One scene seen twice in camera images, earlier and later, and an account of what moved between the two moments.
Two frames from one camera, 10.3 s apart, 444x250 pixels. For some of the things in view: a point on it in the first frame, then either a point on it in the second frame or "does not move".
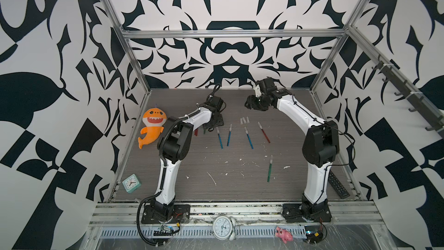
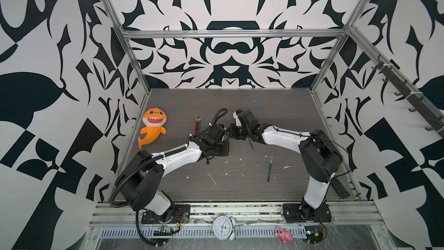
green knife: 270,168 does not move
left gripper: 219,121 to 225,153
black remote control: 337,186 does not move
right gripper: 250,102 to 232,131
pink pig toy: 284,235 does not move
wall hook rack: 396,76 does not move
